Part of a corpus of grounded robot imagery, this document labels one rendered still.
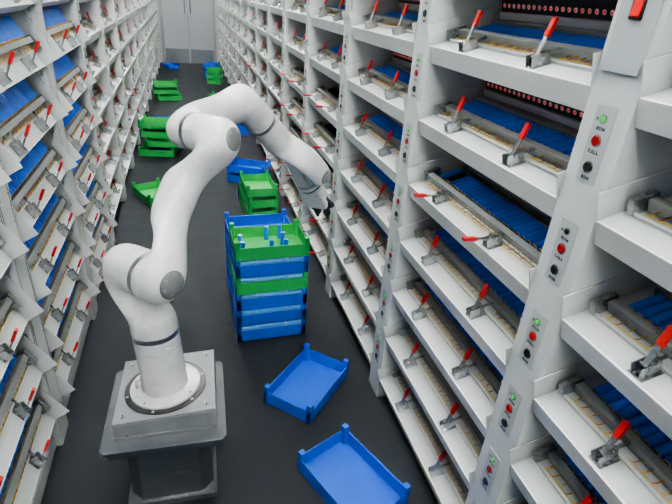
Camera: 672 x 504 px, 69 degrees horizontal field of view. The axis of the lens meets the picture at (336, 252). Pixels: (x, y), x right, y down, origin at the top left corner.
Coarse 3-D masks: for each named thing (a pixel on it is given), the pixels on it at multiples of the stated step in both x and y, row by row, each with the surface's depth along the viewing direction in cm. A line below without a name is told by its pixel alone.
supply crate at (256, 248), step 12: (240, 228) 207; (252, 228) 209; (276, 228) 212; (288, 228) 214; (300, 228) 210; (252, 240) 208; (264, 240) 209; (276, 240) 209; (288, 240) 210; (300, 240) 211; (240, 252) 190; (252, 252) 192; (264, 252) 193; (276, 252) 195; (288, 252) 197; (300, 252) 199
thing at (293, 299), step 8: (232, 280) 214; (232, 288) 213; (304, 288) 208; (240, 296) 200; (272, 296) 205; (280, 296) 206; (288, 296) 207; (296, 296) 208; (304, 296) 209; (240, 304) 201; (248, 304) 203; (256, 304) 204; (264, 304) 205; (272, 304) 206; (280, 304) 208; (288, 304) 209; (296, 304) 210
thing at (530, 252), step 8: (432, 176) 142; (440, 184) 137; (448, 184) 136; (456, 192) 131; (448, 200) 131; (456, 200) 130; (464, 200) 126; (464, 208) 126; (472, 208) 122; (480, 208) 121; (480, 216) 119; (488, 216) 117; (488, 224) 116; (496, 224) 114; (504, 232) 110; (512, 232) 110; (512, 240) 108; (520, 240) 106; (512, 248) 106; (520, 248) 105; (528, 248) 103; (528, 256) 103; (536, 256) 100; (536, 264) 101
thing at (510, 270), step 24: (408, 168) 144; (432, 168) 146; (456, 168) 149; (432, 192) 139; (432, 216) 136; (456, 216) 125; (480, 240) 114; (504, 264) 104; (528, 264) 103; (528, 288) 96
